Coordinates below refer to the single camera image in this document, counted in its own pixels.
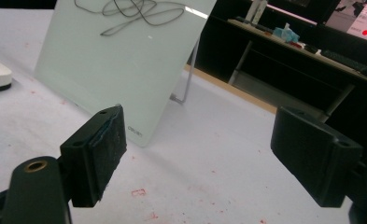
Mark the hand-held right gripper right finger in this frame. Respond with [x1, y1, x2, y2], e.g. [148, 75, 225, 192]
[270, 105, 364, 208]

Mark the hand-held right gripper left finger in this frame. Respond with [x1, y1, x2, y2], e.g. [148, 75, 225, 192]
[59, 104, 128, 209]

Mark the white upright object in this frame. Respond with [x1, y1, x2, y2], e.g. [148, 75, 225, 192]
[244, 0, 269, 25]

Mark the metal board stand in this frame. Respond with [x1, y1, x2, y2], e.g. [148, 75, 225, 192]
[169, 36, 202, 105]

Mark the pale green glass board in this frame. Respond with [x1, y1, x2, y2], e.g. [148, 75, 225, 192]
[34, 0, 219, 147]

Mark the dark desk with grey frame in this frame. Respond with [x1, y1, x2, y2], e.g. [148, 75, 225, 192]
[227, 15, 367, 124]

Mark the computer monitor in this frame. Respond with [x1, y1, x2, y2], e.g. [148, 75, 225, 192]
[325, 0, 367, 45]

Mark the black keyboard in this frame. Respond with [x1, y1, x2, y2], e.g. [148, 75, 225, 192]
[320, 49, 367, 82]

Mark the blue tissue pack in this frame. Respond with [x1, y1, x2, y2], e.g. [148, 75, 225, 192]
[272, 22, 301, 44]

